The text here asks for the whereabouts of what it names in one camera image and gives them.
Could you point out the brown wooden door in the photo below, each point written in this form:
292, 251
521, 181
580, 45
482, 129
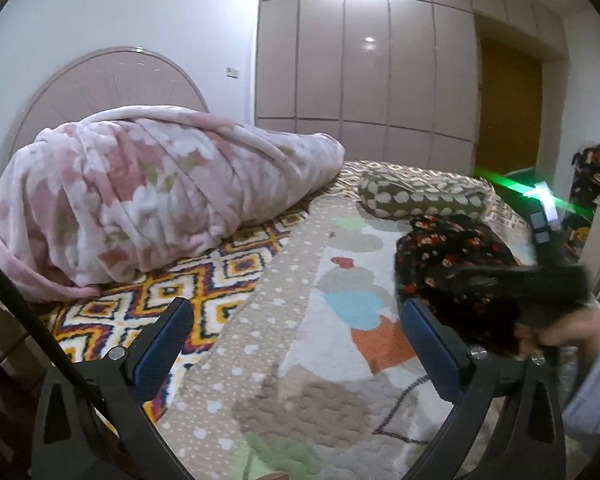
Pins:
510, 110

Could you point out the pink patterned fleece blanket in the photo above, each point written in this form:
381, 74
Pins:
130, 195

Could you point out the pile of dark colourful clothes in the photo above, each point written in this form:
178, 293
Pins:
597, 175

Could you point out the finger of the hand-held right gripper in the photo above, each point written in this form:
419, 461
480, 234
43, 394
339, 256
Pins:
485, 282

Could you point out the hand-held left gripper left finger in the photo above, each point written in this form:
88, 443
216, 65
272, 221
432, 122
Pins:
160, 355

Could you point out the black floral garment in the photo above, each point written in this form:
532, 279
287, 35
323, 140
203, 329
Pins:
445, 250

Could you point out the pink arched headboard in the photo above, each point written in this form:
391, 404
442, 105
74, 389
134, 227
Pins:
105, 85

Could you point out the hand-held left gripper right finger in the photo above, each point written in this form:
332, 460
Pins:
430, 345

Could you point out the person's right hand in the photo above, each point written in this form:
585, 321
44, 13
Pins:
575, 332

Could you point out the beige glossy wardrobe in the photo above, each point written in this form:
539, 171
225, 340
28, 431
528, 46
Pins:
360, 60

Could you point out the beige dotted patchwork blanket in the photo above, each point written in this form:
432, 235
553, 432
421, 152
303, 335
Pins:
300, 320

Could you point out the olive polka dot pillow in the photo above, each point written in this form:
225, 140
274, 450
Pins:
415, 197

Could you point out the geometric patterned bedspread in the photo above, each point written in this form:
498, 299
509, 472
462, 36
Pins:
205, 280

